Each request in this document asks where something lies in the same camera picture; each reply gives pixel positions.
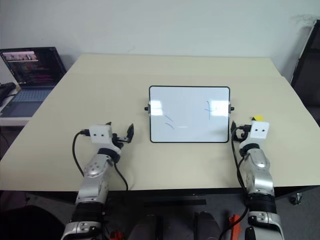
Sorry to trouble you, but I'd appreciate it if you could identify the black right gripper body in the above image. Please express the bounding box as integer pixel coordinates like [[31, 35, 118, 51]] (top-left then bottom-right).
[[234, 124, 252, 141]]

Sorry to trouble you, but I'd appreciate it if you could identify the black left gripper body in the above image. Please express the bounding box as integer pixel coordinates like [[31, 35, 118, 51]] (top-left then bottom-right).
[[111, 133, 127, 149]]

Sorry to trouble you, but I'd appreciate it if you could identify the black-framed small whiteboard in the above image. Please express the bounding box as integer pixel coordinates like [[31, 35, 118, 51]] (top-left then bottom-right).
[[144, 85, 236, 144]]

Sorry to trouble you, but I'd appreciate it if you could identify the black bar under table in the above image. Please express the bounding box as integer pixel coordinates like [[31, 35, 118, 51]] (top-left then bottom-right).
[[143, 198, 208, 207]]

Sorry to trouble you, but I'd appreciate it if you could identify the table caster wheel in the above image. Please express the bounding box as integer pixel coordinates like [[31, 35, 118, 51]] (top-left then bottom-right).
[[289, 192, 304, 206]]

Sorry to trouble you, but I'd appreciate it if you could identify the black cabinet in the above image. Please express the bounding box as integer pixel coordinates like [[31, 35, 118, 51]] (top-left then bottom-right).
[[290, 20, 320, 108]]

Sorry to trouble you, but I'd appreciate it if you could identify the open blue laptop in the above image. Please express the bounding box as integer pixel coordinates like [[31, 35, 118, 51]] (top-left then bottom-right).
[[0, 46, 67, 119]]

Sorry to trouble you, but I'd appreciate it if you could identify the white side desk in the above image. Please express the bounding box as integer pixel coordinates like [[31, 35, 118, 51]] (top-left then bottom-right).
[[0, 115, 33, 127]]

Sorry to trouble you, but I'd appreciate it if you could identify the dark grey rounded shape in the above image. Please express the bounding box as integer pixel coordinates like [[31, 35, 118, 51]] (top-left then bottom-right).
[[193, 210, 223, 240]]

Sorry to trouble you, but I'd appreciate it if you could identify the large black rounded shape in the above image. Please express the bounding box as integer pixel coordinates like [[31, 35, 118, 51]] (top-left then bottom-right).
[[0, 204, 66, 240]]

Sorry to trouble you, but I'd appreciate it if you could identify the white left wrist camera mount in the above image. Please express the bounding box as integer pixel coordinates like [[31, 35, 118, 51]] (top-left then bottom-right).
[[89, 123, 113, 145]]

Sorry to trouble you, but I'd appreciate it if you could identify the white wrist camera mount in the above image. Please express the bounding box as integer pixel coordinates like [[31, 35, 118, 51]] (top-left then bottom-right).
[[89, 123, 113, 145], [249, 120, 271, 146]]

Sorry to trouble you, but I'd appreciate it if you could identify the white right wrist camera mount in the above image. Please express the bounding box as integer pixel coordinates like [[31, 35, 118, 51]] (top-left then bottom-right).
[[249, 120, 271, 146]]

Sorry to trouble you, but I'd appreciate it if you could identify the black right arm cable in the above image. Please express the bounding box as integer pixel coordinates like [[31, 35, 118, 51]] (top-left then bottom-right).
[[230, 133, 249, 200]]

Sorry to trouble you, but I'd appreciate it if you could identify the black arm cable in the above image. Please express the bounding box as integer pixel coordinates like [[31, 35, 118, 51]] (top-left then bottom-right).
[[72, 128, 130, 192], [230, 133, 249, 200]]

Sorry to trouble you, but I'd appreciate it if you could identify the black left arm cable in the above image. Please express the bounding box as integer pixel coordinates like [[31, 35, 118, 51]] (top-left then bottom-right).
[[72, 128, 130, 192]]

